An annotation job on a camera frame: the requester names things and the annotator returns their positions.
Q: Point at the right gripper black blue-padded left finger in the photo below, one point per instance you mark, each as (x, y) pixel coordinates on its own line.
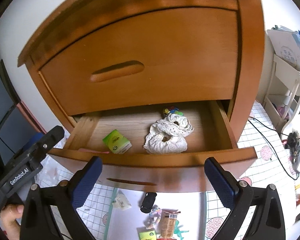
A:
(38, 221)

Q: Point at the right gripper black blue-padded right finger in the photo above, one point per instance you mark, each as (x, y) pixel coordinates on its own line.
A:
(238, 196)

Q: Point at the green plastic toy figure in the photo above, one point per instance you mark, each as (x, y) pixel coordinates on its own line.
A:
(177, 230)

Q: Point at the green tissue pack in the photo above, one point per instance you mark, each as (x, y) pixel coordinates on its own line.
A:
(146, 234)
(116, 142)

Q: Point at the cream lace cloth scrunchie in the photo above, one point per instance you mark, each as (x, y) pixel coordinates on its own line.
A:
(167, 135)

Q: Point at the person's left hand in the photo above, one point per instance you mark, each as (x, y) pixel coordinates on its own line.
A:
(9, 216)

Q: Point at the clear plastic bag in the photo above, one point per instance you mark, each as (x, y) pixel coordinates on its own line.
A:
(50, 175)

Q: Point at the pink plastic stick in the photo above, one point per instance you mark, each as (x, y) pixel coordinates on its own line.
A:
(93, 151)

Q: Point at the cream plastic toy block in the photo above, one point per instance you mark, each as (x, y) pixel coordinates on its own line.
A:
(121, 202)

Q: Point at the white tray with teal rim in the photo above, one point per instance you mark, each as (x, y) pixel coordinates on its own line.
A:
(126, 224)

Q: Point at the wafer snack packet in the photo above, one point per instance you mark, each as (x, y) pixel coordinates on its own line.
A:
(167, 223)

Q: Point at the black toy car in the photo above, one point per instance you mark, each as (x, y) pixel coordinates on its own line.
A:
(148, 202)

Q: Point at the pastel colourful bead toy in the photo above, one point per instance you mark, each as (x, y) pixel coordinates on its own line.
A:
(154, 217)

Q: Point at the wooden lower drawer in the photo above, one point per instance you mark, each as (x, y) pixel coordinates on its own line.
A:
(138, 170)

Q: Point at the wooden drawer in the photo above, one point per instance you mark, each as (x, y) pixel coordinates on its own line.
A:
(176, 55)
(138, 170)

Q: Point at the white bookshelf rack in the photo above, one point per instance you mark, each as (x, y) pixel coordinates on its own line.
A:
(282, 99)

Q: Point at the colourful small toy in drawer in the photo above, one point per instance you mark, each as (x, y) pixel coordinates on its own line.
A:
(172, 110)

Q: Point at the wooden nightstand cabinet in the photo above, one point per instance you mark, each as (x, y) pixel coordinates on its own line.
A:
(76, 19)

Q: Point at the white paper books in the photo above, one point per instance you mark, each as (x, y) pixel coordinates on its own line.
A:
(286, 44)

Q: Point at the wooden upper drawer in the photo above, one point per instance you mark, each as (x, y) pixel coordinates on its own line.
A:
(176, 55)

